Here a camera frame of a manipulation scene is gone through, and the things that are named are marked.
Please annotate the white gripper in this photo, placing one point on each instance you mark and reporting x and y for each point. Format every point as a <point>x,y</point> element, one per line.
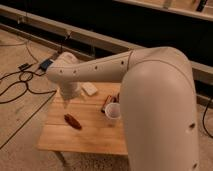
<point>70,90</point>

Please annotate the dark red pepper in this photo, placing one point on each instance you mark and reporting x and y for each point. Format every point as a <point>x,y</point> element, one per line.
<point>72,122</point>

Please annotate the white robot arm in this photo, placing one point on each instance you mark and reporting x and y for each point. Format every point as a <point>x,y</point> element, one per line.
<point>157,102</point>

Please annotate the white sponge block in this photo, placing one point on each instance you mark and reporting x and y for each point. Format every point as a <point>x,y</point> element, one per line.
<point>89,88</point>

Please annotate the brown snack bar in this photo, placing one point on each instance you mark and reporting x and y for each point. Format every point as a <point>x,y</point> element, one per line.
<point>108,100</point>

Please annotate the translucent plastic cup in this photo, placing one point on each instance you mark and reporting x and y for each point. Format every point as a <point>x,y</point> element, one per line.
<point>112,112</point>

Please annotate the small black connector box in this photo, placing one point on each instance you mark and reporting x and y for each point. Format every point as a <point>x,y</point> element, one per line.
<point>24,66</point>

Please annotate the wooden table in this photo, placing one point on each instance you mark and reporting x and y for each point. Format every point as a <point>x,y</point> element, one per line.
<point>96,136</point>

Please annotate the long wooden rail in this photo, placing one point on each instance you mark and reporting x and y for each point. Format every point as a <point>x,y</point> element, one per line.
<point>84,36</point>

